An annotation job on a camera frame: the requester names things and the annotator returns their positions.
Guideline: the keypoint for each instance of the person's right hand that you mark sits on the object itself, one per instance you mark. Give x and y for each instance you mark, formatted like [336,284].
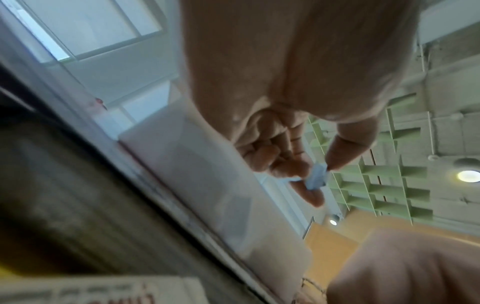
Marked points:
[408,267]

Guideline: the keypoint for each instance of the person's left hand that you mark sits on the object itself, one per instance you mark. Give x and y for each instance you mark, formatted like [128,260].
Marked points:
[300,59]

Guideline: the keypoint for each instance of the small light blue piece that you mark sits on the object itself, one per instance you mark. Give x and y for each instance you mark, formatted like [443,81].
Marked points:
[317,176]

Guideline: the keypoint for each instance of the small round ceiling light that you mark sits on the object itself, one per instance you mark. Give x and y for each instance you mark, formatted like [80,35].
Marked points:
[333,221]

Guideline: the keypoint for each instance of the green grid shelf unit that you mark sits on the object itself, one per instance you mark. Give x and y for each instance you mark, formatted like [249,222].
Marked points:
[390,178]

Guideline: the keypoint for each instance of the round ceiling lamp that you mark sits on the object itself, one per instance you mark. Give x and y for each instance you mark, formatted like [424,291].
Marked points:
[468,175]

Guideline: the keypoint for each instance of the white ceiling conduit pipe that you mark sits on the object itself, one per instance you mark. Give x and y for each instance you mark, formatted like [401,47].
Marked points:
[431,118]

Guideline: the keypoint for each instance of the white flat panel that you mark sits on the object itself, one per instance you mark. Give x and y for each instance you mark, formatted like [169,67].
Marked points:
[210,184]

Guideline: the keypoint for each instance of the glass window pane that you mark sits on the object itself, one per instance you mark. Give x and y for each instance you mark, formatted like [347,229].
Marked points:
[86,26]

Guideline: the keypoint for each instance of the white printed paper box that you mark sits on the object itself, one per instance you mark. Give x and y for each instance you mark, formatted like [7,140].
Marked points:
[93,289]

